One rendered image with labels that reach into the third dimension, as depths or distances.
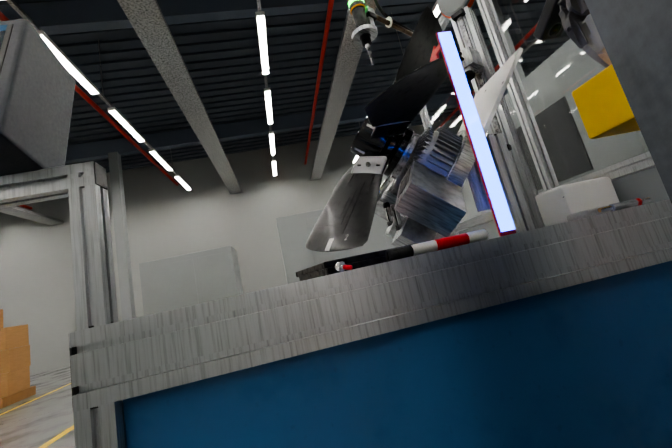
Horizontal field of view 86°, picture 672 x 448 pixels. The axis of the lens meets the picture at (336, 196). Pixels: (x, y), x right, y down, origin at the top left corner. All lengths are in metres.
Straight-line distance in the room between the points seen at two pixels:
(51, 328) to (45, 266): 1.94
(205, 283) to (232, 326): 7.51
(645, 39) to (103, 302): 0.52
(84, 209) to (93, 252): 0.06
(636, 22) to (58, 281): 14.72
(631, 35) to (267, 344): 0.42
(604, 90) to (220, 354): 0.66
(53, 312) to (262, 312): 14.36
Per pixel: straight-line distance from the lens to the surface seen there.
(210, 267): 7.95
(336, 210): 0.89
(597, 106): 0.72
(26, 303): 15.16
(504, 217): 0.56
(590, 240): 0.59
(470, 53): 1.54
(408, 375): 0.49
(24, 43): 0.62
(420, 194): 0.77
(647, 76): 0.26
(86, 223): 0.53
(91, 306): 0.51
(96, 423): 0.52
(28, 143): 0.55
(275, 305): 0.45
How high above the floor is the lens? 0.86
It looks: 12 degrees up
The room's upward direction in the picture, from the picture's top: 13 degrees counter-clockwise
